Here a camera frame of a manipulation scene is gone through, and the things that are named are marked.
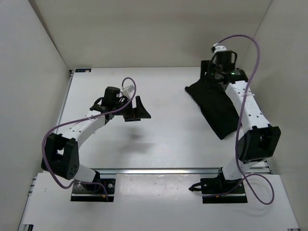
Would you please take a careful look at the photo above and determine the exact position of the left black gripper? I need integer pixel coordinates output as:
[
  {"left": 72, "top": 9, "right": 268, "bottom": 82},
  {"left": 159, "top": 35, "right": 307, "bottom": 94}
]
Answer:
[{"left": 114, "top": 94, "right": 151, "bottom": 121}]

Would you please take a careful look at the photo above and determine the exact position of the black pleated skirt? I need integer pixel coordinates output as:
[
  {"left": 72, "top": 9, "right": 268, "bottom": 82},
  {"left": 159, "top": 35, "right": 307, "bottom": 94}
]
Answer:
[{"left": 185, "top": 78, "right": 239, "bottom": 140}]

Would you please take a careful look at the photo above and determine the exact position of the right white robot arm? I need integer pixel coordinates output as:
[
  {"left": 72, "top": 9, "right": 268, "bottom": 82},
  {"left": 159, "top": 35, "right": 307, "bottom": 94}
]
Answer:
[{"left": 196, "top": 46, "right": 281, "bottom": 195}]

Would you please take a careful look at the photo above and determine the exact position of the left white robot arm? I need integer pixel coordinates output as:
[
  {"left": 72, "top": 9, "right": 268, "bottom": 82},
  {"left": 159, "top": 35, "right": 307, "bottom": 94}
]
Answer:
[{"left": 42, "top": 85, "right": 151, "bottom": 192}]

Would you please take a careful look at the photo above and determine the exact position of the left blue corner label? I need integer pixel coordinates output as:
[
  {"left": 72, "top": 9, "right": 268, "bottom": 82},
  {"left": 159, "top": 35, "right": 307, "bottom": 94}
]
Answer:
[{"left": 75, "top": 68, "right": 91, "bottom": 73}]

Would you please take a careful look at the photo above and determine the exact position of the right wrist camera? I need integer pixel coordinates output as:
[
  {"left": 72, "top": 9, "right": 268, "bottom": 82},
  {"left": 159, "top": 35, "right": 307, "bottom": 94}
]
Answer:
[{"left": 211, "top": 43, "right": 227, "bottom": 53}]

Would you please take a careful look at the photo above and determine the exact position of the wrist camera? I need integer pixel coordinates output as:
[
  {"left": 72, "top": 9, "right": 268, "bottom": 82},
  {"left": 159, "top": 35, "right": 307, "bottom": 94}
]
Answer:
[
  {"left": 211, "top": 43, "right": 227, "bottom": 53},
  {"left": 121, "top": 85, "right": 135, "bottom": 98}
]

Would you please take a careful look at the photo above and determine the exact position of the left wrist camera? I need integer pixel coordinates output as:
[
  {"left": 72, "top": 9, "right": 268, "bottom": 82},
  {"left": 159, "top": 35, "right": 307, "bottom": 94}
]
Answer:
[{"left": 121, "top": 85, "right": 135, "bottom": 98}]

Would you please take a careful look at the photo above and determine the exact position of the aluminium front rail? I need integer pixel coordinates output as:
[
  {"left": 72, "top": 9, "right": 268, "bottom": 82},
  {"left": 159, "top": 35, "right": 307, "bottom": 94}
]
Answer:
[{"left": 91, "top": 168, "right": 270, "bottom": 175}]

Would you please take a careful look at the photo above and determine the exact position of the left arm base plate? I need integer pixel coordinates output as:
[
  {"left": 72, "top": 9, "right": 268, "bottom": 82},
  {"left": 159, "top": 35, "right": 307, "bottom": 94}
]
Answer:
[{"left": 70, "top": 178, "right": 116, "bottom": 203}]

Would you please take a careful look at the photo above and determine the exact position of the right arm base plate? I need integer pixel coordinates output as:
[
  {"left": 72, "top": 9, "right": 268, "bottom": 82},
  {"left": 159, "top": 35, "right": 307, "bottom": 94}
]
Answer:
[{"left": 189, "top": 177, "right": 248, "bottom": 204}]

